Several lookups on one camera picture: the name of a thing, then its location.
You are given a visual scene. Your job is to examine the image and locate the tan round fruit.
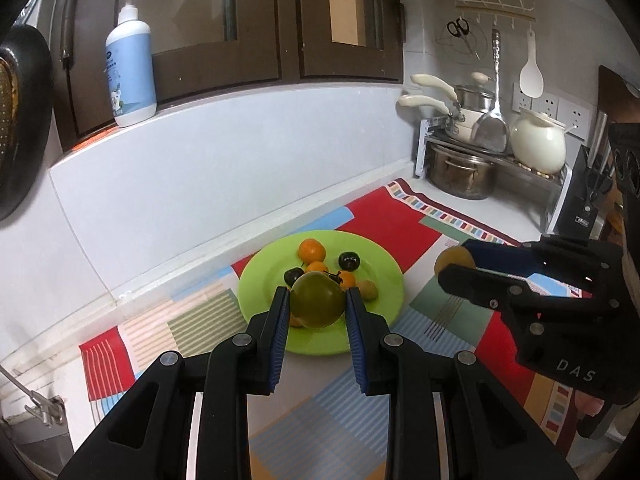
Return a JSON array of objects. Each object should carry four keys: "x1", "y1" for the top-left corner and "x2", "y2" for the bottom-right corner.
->
[
  {"x1": 356, "y1": 280, "x2": 378, "y2": 302},
  {"x1": 434, "y1": 245, "x2": 476, "y2": 275}
]

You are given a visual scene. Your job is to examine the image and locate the dark plum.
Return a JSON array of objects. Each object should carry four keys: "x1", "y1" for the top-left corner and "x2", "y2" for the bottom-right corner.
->
[
  {"x1": 283, "y1": 266, "x2": 305, "y2": 287},
  {"x1": 337, "y1": 252, "x2": 361, "y2": 272}
]

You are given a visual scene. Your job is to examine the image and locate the large orange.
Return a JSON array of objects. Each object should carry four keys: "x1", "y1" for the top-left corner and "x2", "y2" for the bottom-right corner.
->
[
  {"x1": 288, "y1": 314, "x2": 303, "y2": 328},
  {"x1": 336, "y1": 270, "x2": 357, "y2": 290}
]

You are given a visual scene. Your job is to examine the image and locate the green fruit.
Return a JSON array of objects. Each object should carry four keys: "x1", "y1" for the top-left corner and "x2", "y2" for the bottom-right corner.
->
[{"x1": 290, "y1": 272, "x2": 346, "y2": 330}]

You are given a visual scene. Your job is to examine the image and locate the small orange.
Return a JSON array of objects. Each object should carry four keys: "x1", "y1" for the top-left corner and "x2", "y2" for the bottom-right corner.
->
[{"x1": 306, "y1": 261, "x2": 329, "y2": 273}]

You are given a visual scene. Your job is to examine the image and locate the small orange mandarin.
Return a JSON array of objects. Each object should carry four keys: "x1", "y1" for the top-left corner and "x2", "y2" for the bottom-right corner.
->
[{"x1": 297, "y1": 238, "x2": 326, "y2": 264}]

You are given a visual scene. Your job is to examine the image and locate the person hand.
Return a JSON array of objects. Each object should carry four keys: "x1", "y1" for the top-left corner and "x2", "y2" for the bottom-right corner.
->
[{"x1": 574, "y1": 391, "x2": 604, "y2": 438}]

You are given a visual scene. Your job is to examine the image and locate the steel stock pot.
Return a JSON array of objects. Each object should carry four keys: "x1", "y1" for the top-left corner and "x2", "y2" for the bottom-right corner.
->
[{"x1": 426, "y1": 143, "x2": 499, "y2": 200}]

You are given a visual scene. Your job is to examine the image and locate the steel spatula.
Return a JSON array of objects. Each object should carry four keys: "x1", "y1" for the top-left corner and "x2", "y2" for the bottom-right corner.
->
[{"x1": 472, "y1": 26, "x2": 509, "y2": 153}]

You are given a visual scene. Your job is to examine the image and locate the cream ceramic kettle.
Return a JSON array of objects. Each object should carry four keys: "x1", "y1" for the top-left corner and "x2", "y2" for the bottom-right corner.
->
[{"x1": 510, "y1": 108, "x2": 568, "y2": 176}]

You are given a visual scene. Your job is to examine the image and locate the colourful patterned table mat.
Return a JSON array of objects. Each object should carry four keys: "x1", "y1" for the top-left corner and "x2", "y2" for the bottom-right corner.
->
[{"x1": 78, "y1": 176, "x2": 597, "y2": 480}]

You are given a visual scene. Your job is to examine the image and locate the black knife block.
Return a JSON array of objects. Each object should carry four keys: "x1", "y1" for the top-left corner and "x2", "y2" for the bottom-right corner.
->
[{"x1": 555, "y1": 110, "x2": 614, "y2": 240}]

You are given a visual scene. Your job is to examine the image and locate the large chrome faucet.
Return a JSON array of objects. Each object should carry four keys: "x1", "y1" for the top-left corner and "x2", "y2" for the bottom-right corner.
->
[{"x1": 0, "y1": 366, "x2": 66, "y2": 427}]

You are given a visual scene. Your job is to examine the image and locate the metal counter rack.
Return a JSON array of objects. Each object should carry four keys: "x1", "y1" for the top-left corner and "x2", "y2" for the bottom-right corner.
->
[{"x1": 413, "y1": 117, "x2": 572, "y2": 233}]

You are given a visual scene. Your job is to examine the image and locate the small lidded steel pot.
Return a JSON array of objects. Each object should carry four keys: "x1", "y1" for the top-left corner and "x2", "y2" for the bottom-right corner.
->
[{"x1": 454, "y1": 72, "x2": 496, "y2": 113}]

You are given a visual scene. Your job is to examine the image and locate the white rice spoon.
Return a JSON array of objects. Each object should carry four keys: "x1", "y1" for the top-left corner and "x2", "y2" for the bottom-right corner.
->
[{"x1": 518, "y1": 28, "x2": 544, "y2": 99}]

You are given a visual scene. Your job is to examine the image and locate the black scissors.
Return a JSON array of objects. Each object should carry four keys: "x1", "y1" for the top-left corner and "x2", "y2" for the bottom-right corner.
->
[{"x1": 446, "y1": 16, "x2": 480, "y2": 58}]

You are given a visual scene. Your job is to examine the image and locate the blue white pump bottle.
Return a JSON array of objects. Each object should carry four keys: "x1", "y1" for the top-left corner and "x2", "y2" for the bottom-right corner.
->
[{"x1": 105, "y1": 0, "x2": 157, "y2": 128}]

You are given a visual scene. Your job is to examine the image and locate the black frying pan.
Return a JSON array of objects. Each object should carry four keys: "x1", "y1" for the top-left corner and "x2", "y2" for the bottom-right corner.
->
[{"x1": 1, "y1": 25, "x2": 53, "y2": 219}]

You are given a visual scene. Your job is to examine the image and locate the white wall socket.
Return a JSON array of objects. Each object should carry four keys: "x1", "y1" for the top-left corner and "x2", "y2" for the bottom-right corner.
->
[{"x1": 511, "y1": 81, "x2": 592, "y2": 142}]

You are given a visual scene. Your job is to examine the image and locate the cream handled pan lower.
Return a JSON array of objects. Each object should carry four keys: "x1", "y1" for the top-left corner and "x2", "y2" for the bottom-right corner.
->
[{"x1": 397, "y1": 94, "x2": 450, "y2": 116}]

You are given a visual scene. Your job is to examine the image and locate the dark wooden window frame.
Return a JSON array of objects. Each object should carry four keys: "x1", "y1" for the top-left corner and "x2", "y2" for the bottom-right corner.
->
[{"x1": 50, "y1": 0, "x2": 404, "y2": 151}]

